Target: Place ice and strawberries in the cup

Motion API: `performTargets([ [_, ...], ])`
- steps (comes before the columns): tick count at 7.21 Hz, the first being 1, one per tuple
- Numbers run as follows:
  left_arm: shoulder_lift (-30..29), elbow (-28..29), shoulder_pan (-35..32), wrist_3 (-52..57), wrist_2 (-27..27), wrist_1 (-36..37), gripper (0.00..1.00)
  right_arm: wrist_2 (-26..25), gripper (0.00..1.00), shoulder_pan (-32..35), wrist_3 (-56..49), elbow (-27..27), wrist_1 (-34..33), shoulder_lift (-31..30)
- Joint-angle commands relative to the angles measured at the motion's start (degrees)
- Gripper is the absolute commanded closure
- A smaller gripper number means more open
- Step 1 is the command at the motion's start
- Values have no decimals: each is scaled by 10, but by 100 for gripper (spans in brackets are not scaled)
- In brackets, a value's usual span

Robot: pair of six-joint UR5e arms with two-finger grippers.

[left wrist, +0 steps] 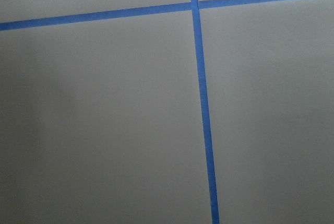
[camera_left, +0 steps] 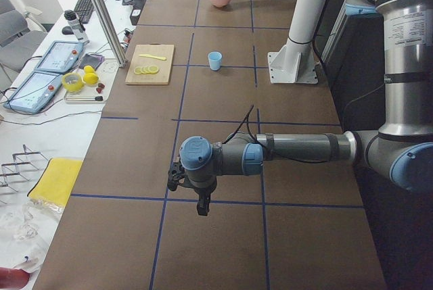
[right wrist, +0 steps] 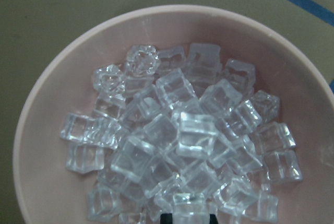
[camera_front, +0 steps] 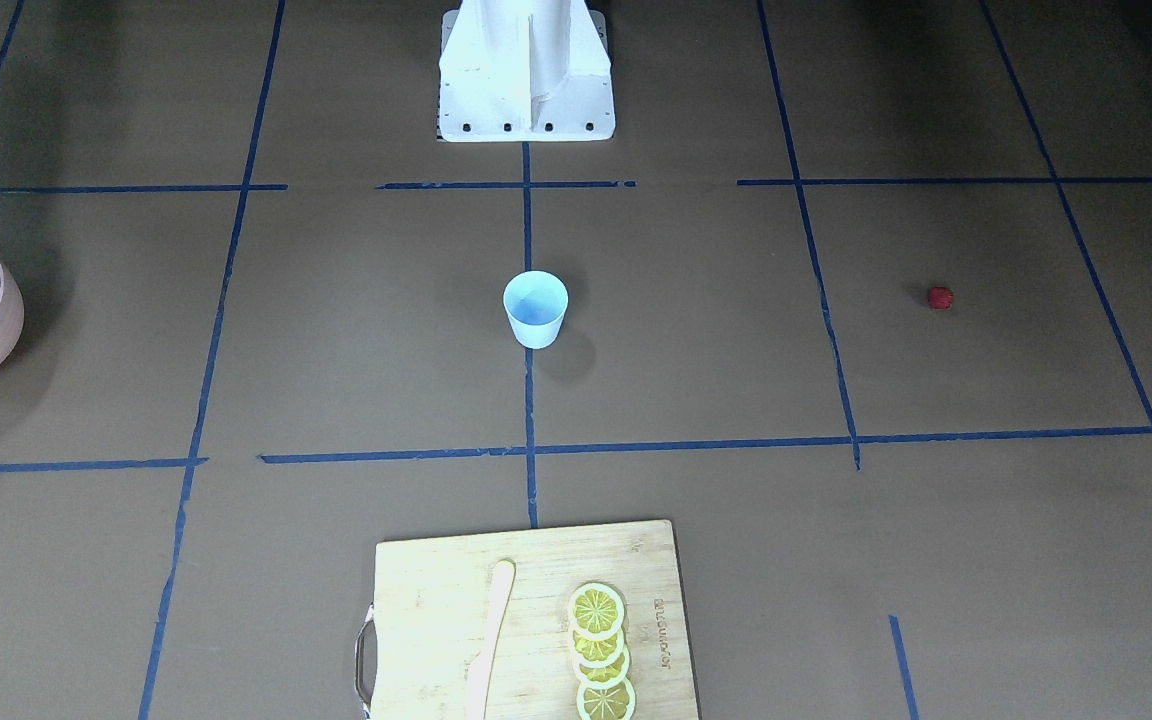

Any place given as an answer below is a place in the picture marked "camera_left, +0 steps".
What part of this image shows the yellow tape roll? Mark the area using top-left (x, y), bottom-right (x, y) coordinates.
top-left (62, 72), bottom-right (84, 93)

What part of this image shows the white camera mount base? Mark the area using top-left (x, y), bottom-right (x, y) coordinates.
top-left (267, 41), bottom-right (318, 84)

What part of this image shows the white tray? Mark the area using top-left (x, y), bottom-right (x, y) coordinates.
top-left (64, 68), bottom-right (117, 104)

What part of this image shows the lower teach pendant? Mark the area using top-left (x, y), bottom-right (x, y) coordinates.
top-left (3, 70), bottom-right (63, 114)

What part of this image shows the clear plastic bag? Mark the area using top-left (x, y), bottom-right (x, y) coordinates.
top-left (1, 201), bottom-right (63, 272)

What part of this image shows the black cap water bottle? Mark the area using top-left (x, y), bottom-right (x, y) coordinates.
top-left (64, 9), bottom-right (89, 45)

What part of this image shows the yellow plastic knife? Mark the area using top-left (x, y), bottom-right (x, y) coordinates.
top-left (139, 53), bottom-right (167, 61)

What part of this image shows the light blue paper cup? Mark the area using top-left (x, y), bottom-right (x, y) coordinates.
top-left (208, 51), bottom-right (223, 71)

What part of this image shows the bear sticker card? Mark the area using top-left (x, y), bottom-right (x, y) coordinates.
top-left (98, 61), bottom-right (118, 74)

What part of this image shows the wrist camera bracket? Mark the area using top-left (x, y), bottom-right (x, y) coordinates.
top-left (167, 156), bottom-right (189, 191)

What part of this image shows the wire rack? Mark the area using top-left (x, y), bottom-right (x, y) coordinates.
top-left (1, 144), bottom-right (49, 206)

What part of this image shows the black computer mouse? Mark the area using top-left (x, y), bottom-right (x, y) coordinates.
top-left (62, 26), bottom-right (74, 35)

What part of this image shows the teach pendant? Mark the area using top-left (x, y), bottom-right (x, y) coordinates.
top-left (3, 70), bottom-right (63, 114)
top-left (35, 41), bottom-right (84, 74)

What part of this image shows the white camera pole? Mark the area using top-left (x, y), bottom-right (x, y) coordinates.
top-left (287, 0), bottom-right (325, 46)

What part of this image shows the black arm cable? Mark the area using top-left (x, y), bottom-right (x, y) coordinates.
top-left (223, 103), bottom-right (332, 164)

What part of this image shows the bamboo cutting board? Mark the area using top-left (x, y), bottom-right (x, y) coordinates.
top-left (125, 45), bottom-right (175, 85)

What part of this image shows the yellow lemon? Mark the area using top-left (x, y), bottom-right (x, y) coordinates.
top-left (83, 65), bottom-right (99, 84)

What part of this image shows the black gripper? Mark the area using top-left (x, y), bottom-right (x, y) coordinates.
top-left (189, 177), bottom-right (217, 216)

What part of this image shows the grey office chair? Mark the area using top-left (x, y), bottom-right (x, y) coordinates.
top-left (1, 0), bottom-right (47, 82)

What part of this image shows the lemon slice front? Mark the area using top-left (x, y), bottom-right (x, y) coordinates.
top-left (134, 67), bottom-right (143, 74)

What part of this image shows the upper teach pendant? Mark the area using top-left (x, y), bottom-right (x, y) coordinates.
top-left (35, 41), bottom-right (84, 74)

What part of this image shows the black keyboard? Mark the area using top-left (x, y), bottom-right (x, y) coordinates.
top-left (74, 0), bottom-right (94, 24)

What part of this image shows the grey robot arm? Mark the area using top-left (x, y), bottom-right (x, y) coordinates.
top-left (167, 0), bottom-right (432, 216)

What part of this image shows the dark grey pouch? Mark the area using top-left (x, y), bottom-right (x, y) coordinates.
top-left (78, 53), bottom-right (105, 70)

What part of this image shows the aluminium frame post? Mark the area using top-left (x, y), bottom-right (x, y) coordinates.
top-left (91, 0), bottom-right (127, 68)

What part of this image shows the yellow cloth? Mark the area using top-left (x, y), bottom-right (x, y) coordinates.
top-left (27, 158), bottom-right (83, 210)

